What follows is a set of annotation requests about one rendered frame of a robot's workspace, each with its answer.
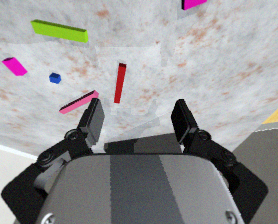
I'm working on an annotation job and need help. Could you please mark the pink rod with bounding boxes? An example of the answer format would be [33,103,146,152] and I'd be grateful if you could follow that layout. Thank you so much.
[59,90,99,114]

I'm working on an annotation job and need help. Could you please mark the dark red rod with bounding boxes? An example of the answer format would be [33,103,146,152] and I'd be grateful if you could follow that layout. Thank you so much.
[114,63,126,103]

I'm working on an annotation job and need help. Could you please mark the magenta rod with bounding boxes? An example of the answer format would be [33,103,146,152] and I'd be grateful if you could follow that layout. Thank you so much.
[1,57,28,76]
[181,0,207,10]

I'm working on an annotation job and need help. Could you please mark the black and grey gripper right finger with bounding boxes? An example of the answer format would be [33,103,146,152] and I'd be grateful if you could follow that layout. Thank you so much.
[171,99,268,224]

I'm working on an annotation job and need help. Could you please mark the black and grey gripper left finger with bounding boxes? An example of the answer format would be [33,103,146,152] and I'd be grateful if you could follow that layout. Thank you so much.
[1,98,105,224]

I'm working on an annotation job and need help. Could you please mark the small blue cube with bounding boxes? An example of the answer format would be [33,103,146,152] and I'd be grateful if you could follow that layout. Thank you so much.
[49,72,61,84]

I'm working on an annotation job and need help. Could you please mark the lime green rod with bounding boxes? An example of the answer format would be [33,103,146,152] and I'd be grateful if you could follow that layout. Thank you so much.
[31,19,88,43]

